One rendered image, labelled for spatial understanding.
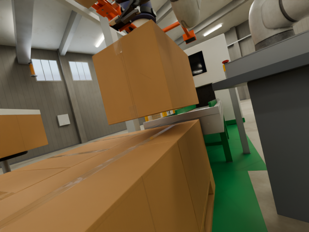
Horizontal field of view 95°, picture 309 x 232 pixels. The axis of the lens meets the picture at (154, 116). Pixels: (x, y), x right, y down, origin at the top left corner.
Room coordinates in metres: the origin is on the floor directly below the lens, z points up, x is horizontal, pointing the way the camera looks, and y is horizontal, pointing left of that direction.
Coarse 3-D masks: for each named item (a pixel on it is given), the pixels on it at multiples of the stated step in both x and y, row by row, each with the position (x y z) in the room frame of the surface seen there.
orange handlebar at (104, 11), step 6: (102, 0) 0.61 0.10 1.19; (96, 6) 0.64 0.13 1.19; (102, 6) 0.64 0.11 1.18; (108, 6) 0.64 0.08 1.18; (102, 12) 0.67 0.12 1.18; (108, 12) 0.67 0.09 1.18; (114, 12) 0.69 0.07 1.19; (132, 24) 0.82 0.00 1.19; (174, 24) 0.92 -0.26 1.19; (126, 30) 0.85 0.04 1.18; (168, 30) 0.95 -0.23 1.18; (186, 30) 1.00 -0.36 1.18
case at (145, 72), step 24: (144, 24) 0.63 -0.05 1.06; (120, 48) 0.71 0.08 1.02; (144, 48) 0.64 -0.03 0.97; (168, 48) 0.74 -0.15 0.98; (96, 72) 0.80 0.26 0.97; (120, 72) 0.72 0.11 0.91; (144, 72) 0.66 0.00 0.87; (168, 72) 0.66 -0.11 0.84; (120, 96) 0.74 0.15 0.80; (144, 96) 0.67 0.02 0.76; (168, 96) 0.61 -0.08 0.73; (192, 96) 0.98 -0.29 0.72; (120, 120) 0.75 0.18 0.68
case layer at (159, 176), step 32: (160, 128) 1.10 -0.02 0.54; (192, 128) 0.85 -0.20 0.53; (64, 160) 0.76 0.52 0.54; (96, 160) 0.58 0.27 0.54; (128, 160) 0.46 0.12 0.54; (160, 160) 0.41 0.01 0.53; (192, 160) 0.70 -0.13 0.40; (0, 192) 0.46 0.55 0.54; (32, 192) 0.38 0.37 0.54; (64, 192) 0.33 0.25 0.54; (96, 192) 0.29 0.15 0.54; (128, 192) 0.27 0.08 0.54; (160, 192) 0.37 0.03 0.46; (192, 192) 0.60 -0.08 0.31; (0, 224) 0.26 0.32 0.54; (32, 224) 0.23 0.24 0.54; (64, 224) 0.21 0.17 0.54; (96, 224) 0.20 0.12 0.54; (128, 224) 0.25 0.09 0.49; (160, 224) 0.34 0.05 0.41; (192, 224) 0.52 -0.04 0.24
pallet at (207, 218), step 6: (210, 174) 1.02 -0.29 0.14; (210, 180) 0.98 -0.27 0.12; (210, 186) 0.98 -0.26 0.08; (210, 192) 0.99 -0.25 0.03; (210, 198) 0.94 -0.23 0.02; (210, 204) 0.89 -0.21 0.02; (204, 210) 0.69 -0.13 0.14; (210, 210) 0.84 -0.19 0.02; (204, 216) 0.67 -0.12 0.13; (210, 216) 0.80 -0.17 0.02; (204, 222) 0.77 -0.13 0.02; (210, 222) 0.76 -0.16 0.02; (204, 228) 0.63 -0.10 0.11; (210, 228) 0.72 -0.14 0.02
